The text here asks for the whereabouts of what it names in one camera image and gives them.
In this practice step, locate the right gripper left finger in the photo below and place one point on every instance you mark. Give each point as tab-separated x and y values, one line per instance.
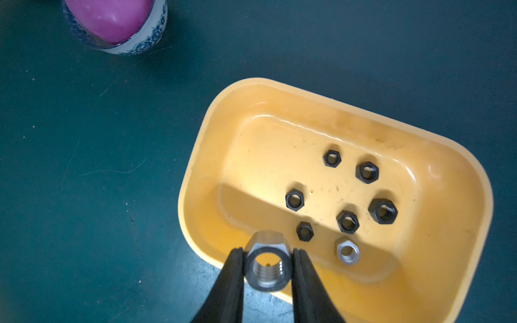
225	301

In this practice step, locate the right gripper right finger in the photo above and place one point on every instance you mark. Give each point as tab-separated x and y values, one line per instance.
311	301

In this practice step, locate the yellow plastic storage box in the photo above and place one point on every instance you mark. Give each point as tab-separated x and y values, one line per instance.
260	139

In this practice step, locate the purple ball in bowl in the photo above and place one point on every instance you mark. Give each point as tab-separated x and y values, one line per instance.
117	27

